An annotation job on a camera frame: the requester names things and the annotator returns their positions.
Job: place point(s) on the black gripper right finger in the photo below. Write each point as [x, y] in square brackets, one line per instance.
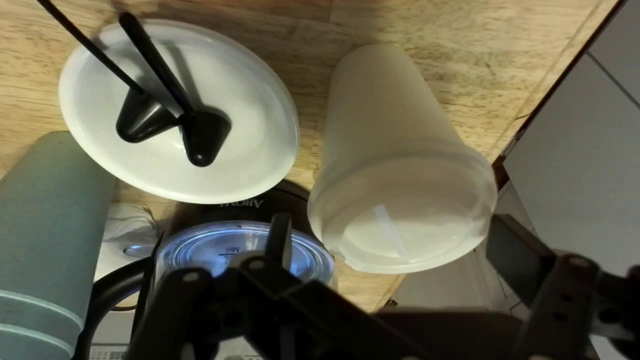
[520, 259]

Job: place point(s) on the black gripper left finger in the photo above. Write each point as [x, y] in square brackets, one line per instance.
[279, 241]

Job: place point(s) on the white paper cup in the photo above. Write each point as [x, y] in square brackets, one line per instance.
[389, 144]

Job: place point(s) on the black measuring spoon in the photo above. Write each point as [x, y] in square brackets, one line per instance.
[181, 106]
[97, 90]

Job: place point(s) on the green cloth towel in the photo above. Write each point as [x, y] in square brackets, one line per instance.
[52, 211]

